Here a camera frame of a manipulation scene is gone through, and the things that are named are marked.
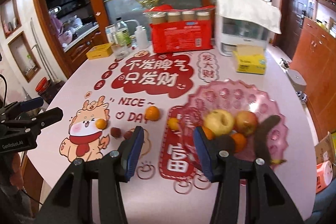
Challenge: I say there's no blackened banana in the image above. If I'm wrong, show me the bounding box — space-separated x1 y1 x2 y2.
253 115 286 165

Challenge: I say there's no dark avocado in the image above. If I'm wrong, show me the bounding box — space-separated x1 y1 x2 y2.
215 134 235 155

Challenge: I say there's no red yellow apple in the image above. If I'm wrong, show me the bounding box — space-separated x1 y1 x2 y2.
234 110 259 137

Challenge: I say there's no red bucket on floor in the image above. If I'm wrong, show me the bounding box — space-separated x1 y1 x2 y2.
35 77 50 93

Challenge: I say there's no small tangerine near pear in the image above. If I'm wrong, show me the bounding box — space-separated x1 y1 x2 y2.
95 119 108 130

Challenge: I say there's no printed cartoon table cover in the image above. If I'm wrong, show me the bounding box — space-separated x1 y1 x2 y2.
28 48 316 223

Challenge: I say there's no dark red lychee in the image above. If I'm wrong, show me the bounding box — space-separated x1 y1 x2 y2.
110 127 122 139

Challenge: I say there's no red lychee with stem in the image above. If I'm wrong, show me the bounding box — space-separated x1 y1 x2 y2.
123 130 133 140

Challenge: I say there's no flat yellow box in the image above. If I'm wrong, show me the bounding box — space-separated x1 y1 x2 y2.
86 43 113 60

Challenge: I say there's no pink plastic fruit bowl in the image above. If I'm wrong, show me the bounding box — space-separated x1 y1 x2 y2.
179 79 288 168

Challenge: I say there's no clear drinking glass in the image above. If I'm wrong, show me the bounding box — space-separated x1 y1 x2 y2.
112 33 129 59

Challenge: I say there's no large orange tangerine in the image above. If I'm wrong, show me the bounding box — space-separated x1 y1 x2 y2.
145 106 161 121

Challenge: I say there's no clear plastic bottle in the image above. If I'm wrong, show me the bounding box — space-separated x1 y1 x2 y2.
116 17 131 47

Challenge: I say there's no small yellow-orange tangerine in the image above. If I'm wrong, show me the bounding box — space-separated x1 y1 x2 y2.
167 118 179 131

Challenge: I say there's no grey round stool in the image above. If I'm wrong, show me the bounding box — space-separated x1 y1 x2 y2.
286 69 306 93

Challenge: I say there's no white squeeze bottle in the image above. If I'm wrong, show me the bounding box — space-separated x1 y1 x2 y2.
125 19 150 50

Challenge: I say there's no yellow tissue box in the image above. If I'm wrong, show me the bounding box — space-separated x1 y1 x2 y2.
233 44 266 75

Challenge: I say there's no wooden cabinet right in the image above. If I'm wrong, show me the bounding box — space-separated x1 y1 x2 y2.
290 18 336 140

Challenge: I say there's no red bottle multipack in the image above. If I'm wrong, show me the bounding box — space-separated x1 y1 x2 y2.
143 5 215 53

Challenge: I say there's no white appliance with cloth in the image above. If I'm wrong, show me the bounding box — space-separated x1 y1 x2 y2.
214 0 281 56

